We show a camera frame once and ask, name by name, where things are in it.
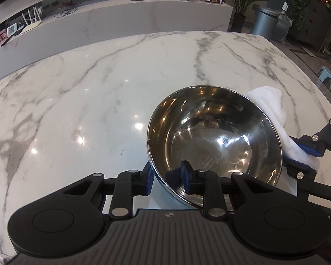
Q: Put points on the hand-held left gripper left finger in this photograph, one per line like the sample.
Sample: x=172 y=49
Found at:
x=148 y=180

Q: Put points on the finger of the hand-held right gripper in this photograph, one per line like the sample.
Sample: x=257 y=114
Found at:
x=311 y=150
x=293 y=171

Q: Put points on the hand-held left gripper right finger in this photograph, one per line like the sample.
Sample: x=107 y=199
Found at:
x=187 y=176

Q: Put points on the blue steel bowl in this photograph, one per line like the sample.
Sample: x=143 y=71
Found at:
x=209 y=132

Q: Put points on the white cloth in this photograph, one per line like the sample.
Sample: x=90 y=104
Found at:
x=270 y=102

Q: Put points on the blue plastic stool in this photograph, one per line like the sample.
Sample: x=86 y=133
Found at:
x=327 y=74

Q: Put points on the grey cabinet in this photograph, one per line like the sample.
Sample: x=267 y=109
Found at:
x=314 y=24

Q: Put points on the clear water jug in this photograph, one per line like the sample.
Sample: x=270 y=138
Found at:
x=284 y=27

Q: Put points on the grey trash can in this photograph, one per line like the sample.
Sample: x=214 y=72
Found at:
x=262 y=24

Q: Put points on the potted plant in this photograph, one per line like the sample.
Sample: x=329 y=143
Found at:
x=238 y=23

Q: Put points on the marble television console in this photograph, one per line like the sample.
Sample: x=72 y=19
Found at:
x=113 y=24

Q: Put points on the white router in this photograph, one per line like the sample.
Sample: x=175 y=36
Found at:
x=33 y=27

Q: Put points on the white thermometer display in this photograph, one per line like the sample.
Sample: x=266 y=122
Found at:
x=11 y=29

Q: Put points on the pink card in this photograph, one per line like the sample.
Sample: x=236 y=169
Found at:
x=0 y=36

